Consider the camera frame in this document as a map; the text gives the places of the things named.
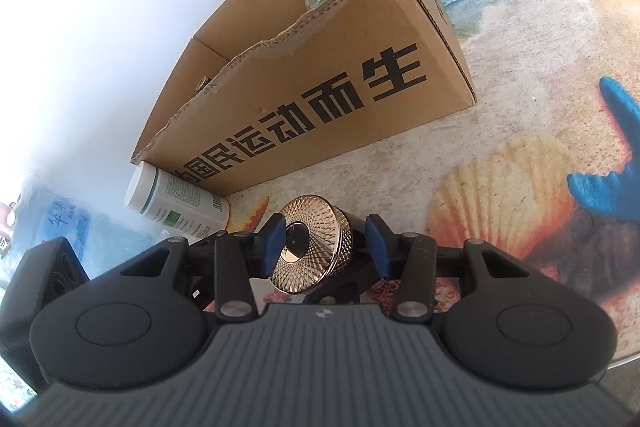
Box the gold lid dark jar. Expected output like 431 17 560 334
270 195 380 303

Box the white green pill bottle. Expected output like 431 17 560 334
125 161 230 239

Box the black gold cylinder tube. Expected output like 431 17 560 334
196 77 212 92

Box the blue water jug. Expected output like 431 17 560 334
1 184 166 287

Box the large brown cardboard box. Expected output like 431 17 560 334
131 0 476 195

